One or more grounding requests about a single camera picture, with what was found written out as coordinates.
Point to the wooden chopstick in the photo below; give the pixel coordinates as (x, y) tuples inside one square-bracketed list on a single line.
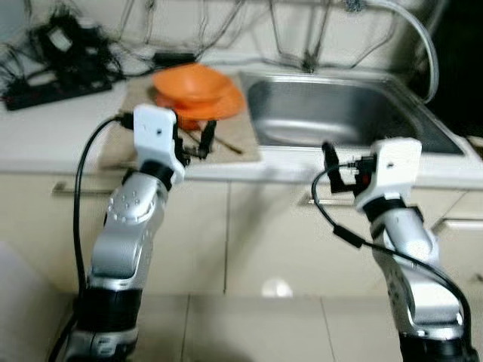
[(223, 148), (226, 146)]

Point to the orange plastic bowl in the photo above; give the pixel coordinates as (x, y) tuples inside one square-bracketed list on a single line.
[(192, 79)]

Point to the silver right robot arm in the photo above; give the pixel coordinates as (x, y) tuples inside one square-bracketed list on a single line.
[(407, 249)]

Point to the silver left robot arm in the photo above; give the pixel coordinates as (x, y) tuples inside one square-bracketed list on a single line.
[(124, 226)]

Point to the stainless steel sink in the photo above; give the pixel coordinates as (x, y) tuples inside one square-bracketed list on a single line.
[(339, 113)]

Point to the beige woven mat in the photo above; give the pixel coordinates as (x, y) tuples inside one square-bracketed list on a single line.
[(113, 151)]

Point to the black power adapter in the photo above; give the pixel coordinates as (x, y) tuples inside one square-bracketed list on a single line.
[(175, 57)]

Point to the cream cabinet door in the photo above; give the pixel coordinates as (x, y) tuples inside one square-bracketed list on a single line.
[(287, 249), (189, 241)]

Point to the black power strip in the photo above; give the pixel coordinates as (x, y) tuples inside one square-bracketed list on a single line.
[(53, 90)]

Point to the cream drawer front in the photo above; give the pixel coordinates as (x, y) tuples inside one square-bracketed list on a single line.
[(464, 256)]

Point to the black glossy appliance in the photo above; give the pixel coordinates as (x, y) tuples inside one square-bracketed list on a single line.
[(456, 68)]

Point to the black charger device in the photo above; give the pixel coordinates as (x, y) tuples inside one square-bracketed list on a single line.
[(64, 41)]

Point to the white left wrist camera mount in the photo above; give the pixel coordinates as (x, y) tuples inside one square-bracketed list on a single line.
[(155, 136)]

